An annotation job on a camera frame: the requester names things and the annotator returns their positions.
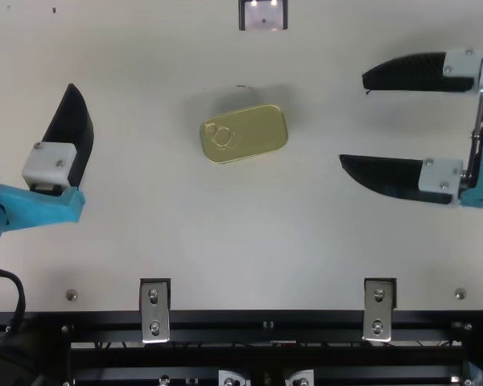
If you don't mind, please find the black cable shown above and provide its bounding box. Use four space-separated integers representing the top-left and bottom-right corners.
0 267 27 335

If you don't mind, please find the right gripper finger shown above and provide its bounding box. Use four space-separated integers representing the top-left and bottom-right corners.
361 48 483 96
338 154 465 207

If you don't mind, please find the small square scanner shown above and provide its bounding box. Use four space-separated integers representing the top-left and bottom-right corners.
238 0 289 32

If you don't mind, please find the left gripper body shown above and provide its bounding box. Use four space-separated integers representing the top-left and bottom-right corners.
0 179 86 258

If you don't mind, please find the gold rectangular tin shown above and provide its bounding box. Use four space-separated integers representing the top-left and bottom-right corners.
200 103 290 166

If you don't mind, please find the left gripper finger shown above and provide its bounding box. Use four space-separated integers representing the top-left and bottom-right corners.
22 83 96 198

